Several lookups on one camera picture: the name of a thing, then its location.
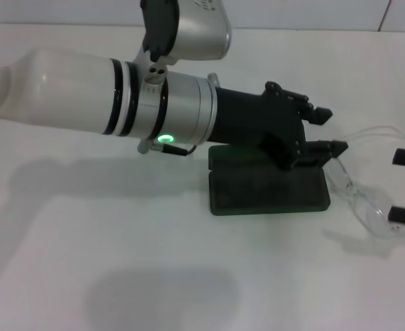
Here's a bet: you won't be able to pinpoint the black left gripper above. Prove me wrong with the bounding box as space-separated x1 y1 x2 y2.
209 81 349 172

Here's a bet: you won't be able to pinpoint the clear white glasses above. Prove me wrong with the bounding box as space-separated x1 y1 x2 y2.
322 126 405 239

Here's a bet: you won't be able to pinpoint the dark green glasses case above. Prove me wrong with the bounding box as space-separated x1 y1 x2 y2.
208 143 331 217

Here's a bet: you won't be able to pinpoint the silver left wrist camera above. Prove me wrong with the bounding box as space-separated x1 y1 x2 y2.
132 0 231 87

